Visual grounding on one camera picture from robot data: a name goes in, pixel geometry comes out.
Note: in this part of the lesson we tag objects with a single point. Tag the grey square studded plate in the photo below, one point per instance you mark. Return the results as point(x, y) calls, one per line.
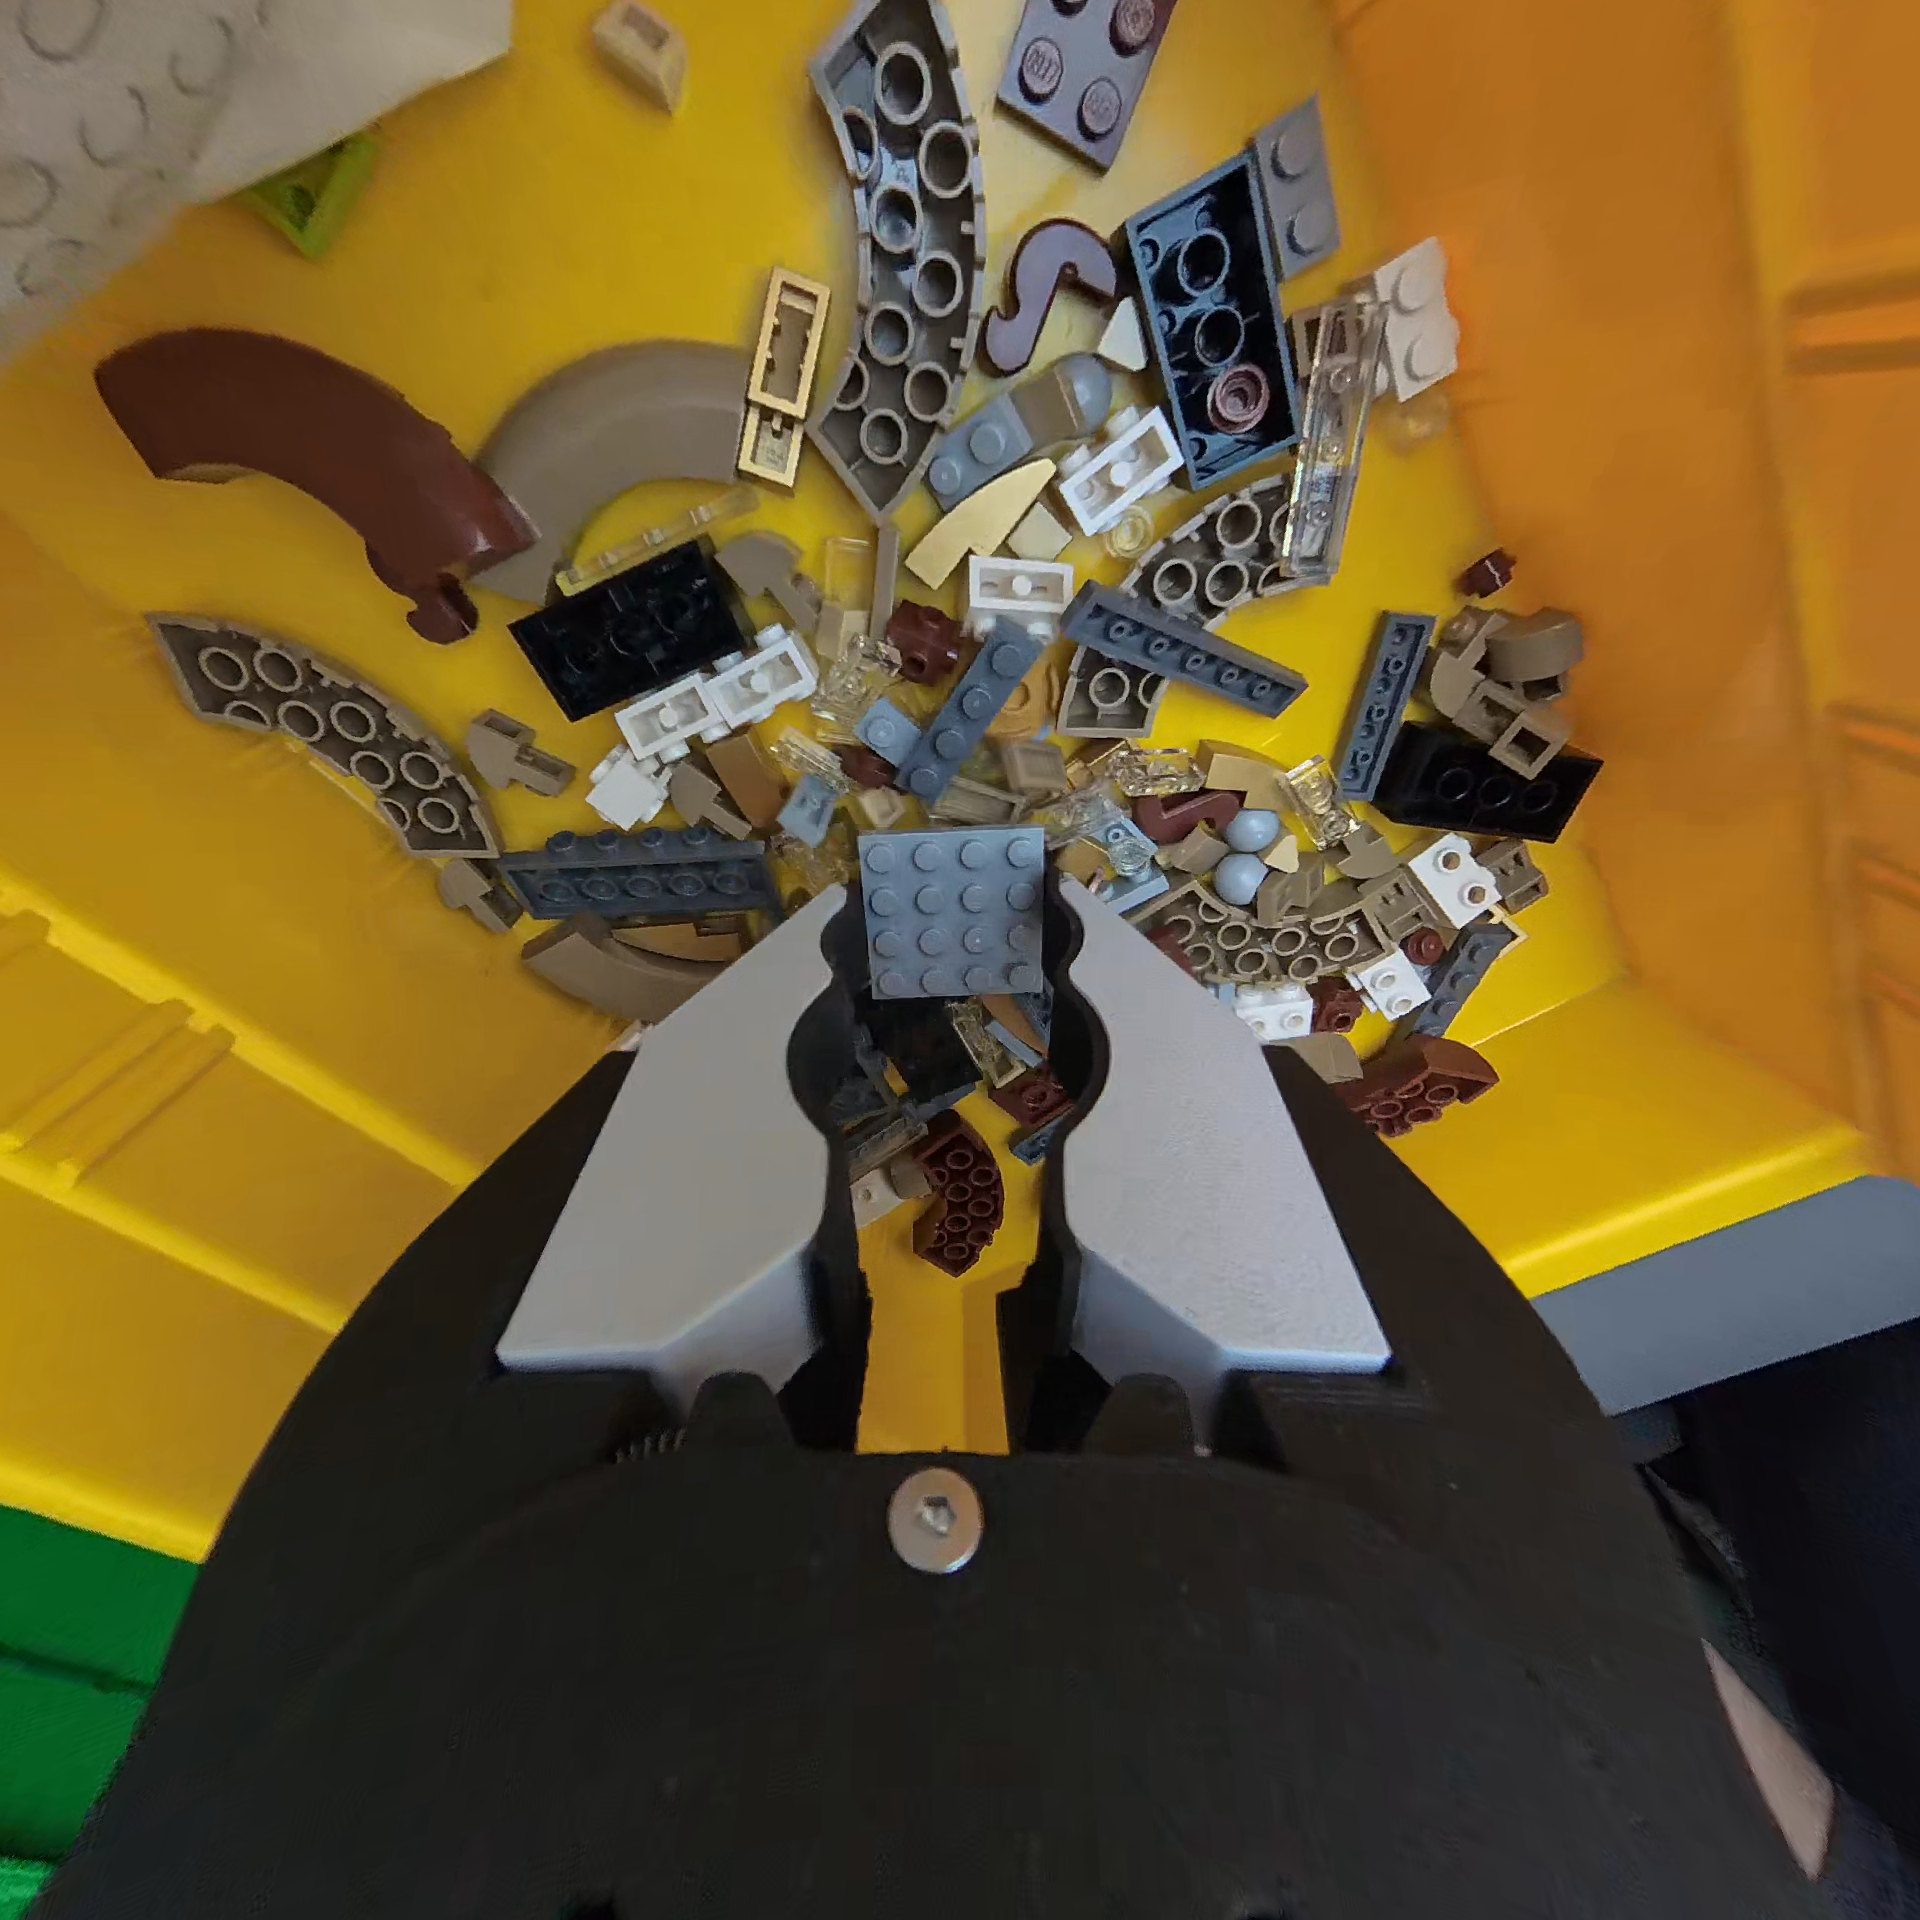
point(954, 908)

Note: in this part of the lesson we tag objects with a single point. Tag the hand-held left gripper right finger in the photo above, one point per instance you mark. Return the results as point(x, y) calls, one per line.
point(1201, 1200)

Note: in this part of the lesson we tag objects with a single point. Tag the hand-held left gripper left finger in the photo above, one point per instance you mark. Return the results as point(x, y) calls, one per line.
point(675, 1200)

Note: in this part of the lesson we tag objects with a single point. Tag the pile of assorted toy bricks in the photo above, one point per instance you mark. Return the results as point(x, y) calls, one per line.
point(901, 299)

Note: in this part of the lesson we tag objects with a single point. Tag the pale numbered paper bag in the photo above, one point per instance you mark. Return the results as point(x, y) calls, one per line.
point(149, 119)

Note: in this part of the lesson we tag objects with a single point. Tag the green plastic bin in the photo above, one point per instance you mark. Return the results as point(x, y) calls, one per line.
point(60, 1651)

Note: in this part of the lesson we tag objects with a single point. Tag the yellow plastic bin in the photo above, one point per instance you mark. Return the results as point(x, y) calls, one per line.
point(225, 1050)

